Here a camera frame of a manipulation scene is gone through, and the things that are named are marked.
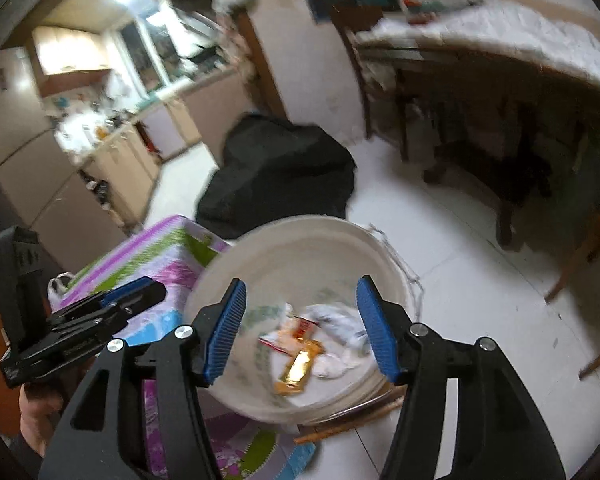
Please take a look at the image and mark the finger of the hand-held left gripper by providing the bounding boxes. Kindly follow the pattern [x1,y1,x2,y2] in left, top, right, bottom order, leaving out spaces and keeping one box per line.
[49,276,167,329]
[19,309,137,362]

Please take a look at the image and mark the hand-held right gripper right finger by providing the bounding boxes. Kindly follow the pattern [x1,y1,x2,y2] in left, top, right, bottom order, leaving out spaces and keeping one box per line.
[356,275,567,480]

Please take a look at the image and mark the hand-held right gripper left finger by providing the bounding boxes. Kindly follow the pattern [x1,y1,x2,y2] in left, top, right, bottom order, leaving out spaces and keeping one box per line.
[39,278,248,480]

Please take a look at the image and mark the white plastic bucket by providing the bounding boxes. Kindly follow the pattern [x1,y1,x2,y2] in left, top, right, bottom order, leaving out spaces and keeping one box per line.
[184,216,423,423]

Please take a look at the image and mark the person's left hand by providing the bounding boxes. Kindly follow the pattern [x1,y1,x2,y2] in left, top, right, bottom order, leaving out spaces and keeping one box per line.
[19,386,65,457]

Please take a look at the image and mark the white plastic wrapper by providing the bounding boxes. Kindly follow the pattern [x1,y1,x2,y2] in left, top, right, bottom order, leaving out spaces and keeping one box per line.
[307,304,376,356]

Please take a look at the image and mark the white plastic bag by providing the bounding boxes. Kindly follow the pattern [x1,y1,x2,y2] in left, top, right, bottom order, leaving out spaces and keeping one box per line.
[47,272,76,311]

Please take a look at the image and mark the floral striped tablecloth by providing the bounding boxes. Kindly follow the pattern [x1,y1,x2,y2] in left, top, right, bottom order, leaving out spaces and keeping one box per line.
[62,215,316,480]

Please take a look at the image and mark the crumpled white tissue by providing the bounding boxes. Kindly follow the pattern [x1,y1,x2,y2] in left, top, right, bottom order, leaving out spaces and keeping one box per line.
[312,347,368,379]

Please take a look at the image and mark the red and white wrapper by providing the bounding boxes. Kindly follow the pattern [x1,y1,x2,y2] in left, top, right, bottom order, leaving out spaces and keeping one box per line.
[258,314,321,356]

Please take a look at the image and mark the gold foil wrapper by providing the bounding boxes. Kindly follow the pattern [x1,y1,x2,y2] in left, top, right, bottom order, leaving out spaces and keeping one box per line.
[272,338,327,397]

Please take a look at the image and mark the wooden stick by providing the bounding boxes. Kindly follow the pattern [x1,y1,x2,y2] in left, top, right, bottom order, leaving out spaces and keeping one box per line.
[294,395,406,445]

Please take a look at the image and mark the grey refrigerator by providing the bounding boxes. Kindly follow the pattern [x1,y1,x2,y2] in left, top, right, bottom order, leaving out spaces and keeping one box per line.
[0,47,126,246]

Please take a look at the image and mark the black bag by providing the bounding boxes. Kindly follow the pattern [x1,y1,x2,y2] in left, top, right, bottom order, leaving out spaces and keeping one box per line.
[196,112,357,241]

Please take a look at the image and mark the beige kitchen counter cabinets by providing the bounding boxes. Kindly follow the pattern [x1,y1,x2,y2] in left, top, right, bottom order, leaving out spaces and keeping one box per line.
[55,70,246,231]

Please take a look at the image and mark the light wooden chair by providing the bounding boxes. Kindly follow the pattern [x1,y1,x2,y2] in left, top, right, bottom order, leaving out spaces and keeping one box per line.
[545,210,600,381]

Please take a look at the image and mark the kitchen window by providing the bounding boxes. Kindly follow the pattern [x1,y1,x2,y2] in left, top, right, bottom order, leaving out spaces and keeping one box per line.
[120,0,221,91]

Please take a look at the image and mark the dark wooden table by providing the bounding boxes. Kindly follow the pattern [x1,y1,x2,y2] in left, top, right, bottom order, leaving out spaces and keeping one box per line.
[355,35,600,246]

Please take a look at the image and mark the dark wooden chair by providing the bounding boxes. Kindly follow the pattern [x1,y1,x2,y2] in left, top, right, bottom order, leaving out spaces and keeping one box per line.
[330,5,411,161]

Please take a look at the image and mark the beige wall cabinets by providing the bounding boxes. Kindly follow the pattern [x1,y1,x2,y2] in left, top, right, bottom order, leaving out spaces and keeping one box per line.
[32,25,111,76]

